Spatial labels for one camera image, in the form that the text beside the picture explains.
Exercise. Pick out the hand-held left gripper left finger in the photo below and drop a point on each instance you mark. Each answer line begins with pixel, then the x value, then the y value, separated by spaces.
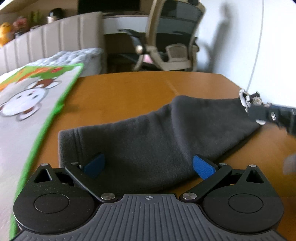
pixel 94 166

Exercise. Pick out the beige mesh office chair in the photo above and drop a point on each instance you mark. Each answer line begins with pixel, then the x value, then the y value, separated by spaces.
pixel 175 23

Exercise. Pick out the white desk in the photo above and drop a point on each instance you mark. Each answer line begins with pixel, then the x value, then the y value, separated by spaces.
pixel 124 23

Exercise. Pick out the yellow plush toy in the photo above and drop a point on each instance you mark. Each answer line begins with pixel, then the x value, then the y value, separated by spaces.
pixel 4 32

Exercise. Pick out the small grey cup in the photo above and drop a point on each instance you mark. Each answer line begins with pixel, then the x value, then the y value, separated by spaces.
pixel 50 20

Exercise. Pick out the black round speaker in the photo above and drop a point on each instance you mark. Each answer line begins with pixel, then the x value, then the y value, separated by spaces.
pixel 56 12

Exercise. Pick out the dark grey fleece garment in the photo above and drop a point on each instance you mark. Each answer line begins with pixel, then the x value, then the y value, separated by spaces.
pixel 150 139

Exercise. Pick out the beige upholstered bed headboard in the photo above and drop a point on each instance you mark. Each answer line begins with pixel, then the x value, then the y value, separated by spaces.
pixel 53 37

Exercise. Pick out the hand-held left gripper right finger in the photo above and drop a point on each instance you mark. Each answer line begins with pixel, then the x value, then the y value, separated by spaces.
pixel 204 167

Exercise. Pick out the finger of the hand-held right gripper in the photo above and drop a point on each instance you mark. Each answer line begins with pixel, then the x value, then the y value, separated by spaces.
pixel 261 112

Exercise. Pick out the light blue knitted blanket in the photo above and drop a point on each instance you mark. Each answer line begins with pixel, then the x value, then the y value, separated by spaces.
pixel 76 54

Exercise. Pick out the black monitor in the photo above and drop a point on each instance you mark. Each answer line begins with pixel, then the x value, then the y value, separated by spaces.
pixel 104 5

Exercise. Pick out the green potted plant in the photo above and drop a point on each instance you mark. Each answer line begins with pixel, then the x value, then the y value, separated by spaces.
pixel 37 17

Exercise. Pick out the printed blanket with green edge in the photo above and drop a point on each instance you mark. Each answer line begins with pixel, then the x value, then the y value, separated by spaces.
pixel 23 129

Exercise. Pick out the pink flower pot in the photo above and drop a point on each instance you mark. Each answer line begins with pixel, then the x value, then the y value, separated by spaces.
pixel 20 23

